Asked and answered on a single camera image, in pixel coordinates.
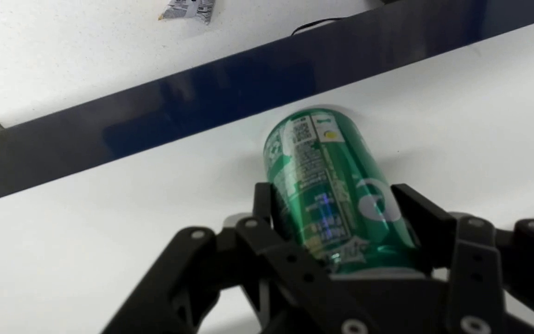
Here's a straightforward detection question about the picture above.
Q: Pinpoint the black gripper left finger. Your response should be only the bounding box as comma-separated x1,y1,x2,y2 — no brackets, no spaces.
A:
100,182,380,334

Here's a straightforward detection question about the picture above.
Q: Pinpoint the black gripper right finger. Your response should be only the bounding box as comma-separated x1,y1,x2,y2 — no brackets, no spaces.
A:
391,182,534,334

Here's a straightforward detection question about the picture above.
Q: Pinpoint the crumpled snack wrapper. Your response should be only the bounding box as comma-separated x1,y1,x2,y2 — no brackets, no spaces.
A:
158,0,217,26

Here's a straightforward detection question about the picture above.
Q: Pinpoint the black power cord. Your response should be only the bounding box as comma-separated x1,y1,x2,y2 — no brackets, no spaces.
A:
289,17,337,35

